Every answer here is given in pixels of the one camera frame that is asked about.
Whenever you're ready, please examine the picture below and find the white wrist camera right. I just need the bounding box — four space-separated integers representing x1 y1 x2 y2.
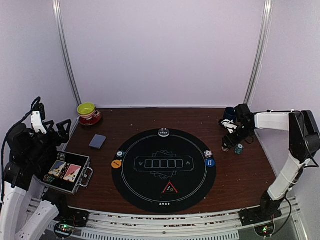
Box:
219 119 238 134

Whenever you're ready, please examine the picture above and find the green poker chip stack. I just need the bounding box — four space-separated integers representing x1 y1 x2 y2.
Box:
234 144 244 155

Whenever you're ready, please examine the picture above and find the green bowl on red saucer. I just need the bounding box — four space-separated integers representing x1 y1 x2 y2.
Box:
77 102 103 126

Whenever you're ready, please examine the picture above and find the dark blue enamel mug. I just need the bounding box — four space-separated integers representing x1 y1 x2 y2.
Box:
222 107 237 122

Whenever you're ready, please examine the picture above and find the orange round blind button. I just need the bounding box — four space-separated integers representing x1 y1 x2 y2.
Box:
111 159 122 169

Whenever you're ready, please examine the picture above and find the blue round blind button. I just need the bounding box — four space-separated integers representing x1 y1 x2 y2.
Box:
205 158 216 168

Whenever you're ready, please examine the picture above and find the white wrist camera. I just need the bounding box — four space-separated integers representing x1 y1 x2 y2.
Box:
31 103 47 135
219 119 238 134

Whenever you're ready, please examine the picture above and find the blue white poker chip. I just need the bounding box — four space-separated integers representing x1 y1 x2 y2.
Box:
203 150 213 159

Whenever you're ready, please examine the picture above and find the clear round dealer button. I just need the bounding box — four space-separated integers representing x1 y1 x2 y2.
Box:
158 127 170 138

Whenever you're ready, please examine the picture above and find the red card box in case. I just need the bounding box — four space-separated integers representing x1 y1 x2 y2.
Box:
63 164 82 183

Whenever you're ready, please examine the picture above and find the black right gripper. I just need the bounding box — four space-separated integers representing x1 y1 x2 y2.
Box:
222 124 254 149

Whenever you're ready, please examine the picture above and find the round black poker mat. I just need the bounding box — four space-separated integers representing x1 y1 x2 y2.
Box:
111 128 217 214

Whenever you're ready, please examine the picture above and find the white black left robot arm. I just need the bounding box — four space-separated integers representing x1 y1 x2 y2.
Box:
3 124 217 214

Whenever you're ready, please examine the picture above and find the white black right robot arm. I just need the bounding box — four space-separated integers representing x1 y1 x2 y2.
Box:
222 103 320 221

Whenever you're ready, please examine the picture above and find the aluminium poker case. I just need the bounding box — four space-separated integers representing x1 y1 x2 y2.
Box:
39 151 94 195

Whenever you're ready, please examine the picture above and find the blue playing card deck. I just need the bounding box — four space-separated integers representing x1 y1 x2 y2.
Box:
89 134 107 149

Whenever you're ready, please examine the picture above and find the blue card box in case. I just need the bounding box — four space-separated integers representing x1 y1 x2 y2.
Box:
48 160 66 178

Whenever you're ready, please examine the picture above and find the red black triangle marker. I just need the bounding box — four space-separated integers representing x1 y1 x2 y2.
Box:
162 181 179 194

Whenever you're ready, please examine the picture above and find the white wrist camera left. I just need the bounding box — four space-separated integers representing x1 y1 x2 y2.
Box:
31 103 47 135

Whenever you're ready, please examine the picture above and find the aluminium front rail frame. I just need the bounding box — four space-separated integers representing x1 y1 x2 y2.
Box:
27 196 308 240

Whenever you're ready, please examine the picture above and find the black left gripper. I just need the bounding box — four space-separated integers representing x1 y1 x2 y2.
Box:
25 119 71 165

